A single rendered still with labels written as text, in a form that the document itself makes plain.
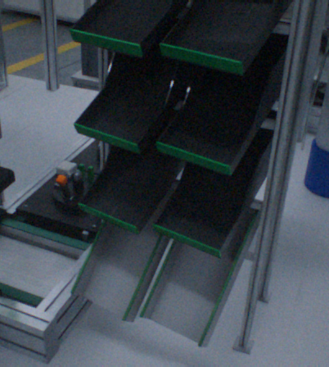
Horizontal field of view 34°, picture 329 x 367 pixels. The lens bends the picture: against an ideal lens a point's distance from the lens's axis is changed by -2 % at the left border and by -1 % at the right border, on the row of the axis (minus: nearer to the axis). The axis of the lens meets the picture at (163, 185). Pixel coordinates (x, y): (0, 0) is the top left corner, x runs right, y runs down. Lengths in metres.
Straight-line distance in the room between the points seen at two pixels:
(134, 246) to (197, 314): 0.18
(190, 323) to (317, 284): 0.47
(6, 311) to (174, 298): 0.35
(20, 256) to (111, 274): 0.33
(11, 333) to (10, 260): 0.23
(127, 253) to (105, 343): 0.22
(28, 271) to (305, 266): 0.70
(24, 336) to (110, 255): 0.24
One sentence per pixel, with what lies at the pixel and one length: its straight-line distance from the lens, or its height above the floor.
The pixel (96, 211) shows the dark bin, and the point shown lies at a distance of 0.98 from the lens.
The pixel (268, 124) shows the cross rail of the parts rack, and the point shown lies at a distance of 0.91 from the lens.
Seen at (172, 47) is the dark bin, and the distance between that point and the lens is 0.79.
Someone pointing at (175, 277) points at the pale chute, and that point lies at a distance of 1.07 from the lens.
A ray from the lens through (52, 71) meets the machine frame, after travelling 2.37.
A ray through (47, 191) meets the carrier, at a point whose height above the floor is 0.97.
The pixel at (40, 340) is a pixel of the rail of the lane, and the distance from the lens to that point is 1.14.
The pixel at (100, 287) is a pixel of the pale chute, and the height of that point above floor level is 1.01.
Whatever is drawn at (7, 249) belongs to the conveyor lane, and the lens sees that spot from 1.39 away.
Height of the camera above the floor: 1.77
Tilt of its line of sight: 32 degrees down
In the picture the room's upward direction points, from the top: 3 degrees clockwise
